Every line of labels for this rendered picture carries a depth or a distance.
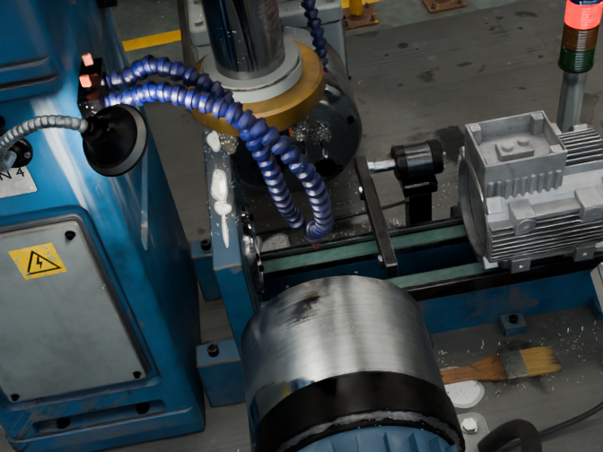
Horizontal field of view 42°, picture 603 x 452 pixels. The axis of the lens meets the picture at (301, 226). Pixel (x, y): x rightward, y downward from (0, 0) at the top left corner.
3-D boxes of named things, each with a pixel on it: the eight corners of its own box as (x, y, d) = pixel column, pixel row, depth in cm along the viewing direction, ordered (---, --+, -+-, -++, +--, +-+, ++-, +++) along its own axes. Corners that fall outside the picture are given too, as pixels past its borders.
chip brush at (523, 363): (437, 394, 126) (437, 390, 126) (430, 368, 130) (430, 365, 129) (563, 371, 126) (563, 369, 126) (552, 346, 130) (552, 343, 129)
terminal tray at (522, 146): (484, 204, 116) (485, 169, 111) (463, 159, 124) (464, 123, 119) (563, 189, 117) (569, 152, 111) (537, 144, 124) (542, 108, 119)
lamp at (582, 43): (568, 54, 139) (572, 32, 136) (556, 36, 144) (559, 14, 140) (601, 47, 139) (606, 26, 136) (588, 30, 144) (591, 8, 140)
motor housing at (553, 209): (487, 291, 124) (493, 206, 111) (453, 209, 138) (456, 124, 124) (610, 268, 125) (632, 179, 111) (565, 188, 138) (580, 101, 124)
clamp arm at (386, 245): (351, 169, 136) (382, 280, 118) (350, 157, 134) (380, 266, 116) (371, 166, 136) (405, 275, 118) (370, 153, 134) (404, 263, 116)
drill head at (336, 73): (238, 238, 140) (209, 127, 122) (222, 102, 169) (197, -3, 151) (376, 212, 140) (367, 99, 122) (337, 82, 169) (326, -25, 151)
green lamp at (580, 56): (565, 75, 142) (568, 54, 139) (554, 56, 147) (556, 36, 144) (598, 69, 143) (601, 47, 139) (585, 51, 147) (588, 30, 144)
